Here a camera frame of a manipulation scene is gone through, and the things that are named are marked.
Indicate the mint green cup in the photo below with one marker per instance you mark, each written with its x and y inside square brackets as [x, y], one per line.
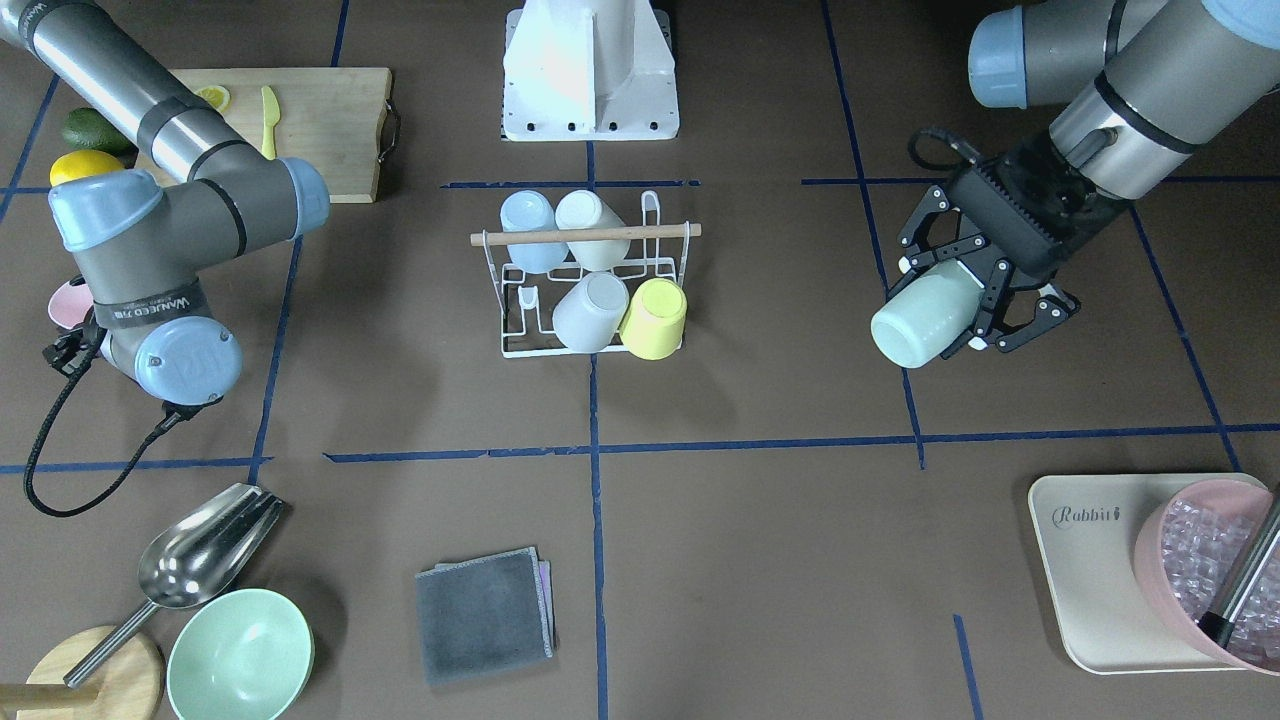
[928, 315]

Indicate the yellow lemon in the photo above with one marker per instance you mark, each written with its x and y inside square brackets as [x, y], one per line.
[80, 164]

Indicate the metal scoop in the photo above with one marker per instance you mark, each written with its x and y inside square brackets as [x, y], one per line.
[192, 562]

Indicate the green avocado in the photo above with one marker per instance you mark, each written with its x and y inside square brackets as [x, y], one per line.
[88, 129]

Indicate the wooden cutting board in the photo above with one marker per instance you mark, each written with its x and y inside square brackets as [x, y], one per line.
[331, 117]

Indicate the lemon slice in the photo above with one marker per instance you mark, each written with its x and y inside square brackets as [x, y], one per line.
[218, 97]

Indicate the mint green bowl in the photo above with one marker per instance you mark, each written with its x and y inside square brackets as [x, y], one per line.
[246, 655]

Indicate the yellow plastic knife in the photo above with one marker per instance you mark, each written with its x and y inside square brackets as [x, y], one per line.
[271, 115]

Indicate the grey folded cloth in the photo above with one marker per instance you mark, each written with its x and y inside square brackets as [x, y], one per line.
[483, 617]

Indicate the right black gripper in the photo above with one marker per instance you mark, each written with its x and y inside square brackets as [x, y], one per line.
[66, 353]

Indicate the white wire cup holder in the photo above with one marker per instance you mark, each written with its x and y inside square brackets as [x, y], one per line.
[570, 278]

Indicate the yellow cup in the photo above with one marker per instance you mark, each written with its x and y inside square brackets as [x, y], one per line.
[654, 323]

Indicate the grey cup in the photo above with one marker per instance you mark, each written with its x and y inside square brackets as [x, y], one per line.
[586, 319]

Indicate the pink bowl with ice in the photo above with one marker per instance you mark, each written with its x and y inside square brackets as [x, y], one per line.
[1181, 560]

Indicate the light blue cup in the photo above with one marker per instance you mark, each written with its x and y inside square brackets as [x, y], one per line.
[530, 211]

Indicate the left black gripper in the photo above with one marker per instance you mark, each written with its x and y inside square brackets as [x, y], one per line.
[1012, 277]

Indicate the white cup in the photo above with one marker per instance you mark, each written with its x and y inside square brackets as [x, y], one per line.
[583, 210]

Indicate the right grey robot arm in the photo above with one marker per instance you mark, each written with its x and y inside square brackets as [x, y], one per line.
[140, 246]

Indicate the beige tray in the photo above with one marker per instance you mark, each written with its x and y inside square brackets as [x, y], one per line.
[1088, 528]

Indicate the pink cup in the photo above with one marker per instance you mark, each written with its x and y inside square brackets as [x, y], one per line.
[70, 304]

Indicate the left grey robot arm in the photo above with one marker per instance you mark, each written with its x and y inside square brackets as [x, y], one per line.
[1143, 86]

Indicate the white camera pole mount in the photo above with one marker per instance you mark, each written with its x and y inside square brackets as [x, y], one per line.
[589, 71]

